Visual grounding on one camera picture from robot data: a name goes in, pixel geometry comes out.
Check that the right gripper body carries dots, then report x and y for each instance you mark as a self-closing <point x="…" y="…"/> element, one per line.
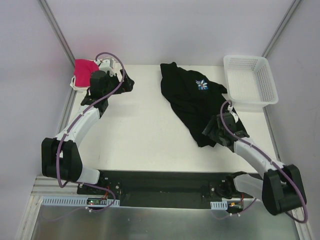
<point x="215" y="132"/>

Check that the black daisy print t-shirt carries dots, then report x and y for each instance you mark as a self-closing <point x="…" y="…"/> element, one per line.
<point x="193" y="98"/>

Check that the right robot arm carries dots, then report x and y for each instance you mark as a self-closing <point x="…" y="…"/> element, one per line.
<point x="279" y="187"/>

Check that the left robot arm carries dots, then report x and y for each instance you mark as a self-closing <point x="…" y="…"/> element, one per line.
<point x="60" y="157"/>

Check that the white folded t-shirt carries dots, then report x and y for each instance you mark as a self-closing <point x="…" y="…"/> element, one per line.
<point x="85" y="88"/>

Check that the pink folded t-shirt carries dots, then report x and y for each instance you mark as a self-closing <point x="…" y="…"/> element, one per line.
<point x="82" y="72"/>

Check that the white plastic basket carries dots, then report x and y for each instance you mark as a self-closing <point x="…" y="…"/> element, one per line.
<point x="249" y="82"/>

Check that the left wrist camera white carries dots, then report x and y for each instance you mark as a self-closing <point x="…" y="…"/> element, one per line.
<point x="107" y="65"/>

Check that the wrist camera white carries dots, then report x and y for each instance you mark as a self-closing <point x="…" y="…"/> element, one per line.
<point x="235" y="116"/>
<point x="107" y="65"/>

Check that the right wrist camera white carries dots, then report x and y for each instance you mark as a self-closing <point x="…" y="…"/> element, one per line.
<point x="235" y="116"/>

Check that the right white cable duct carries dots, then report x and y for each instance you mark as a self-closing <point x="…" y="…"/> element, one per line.
<point x="219" y="205"/>

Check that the white cable duct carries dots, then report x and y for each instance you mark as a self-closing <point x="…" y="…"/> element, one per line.
<point x="68" y="201"/>
<point x="219" y="205"/>

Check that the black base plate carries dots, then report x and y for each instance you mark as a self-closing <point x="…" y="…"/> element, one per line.
<point x="159" y="189"/>

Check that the left white cable duct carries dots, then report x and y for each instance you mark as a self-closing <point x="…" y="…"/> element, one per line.
<point x="68" y="201"/>

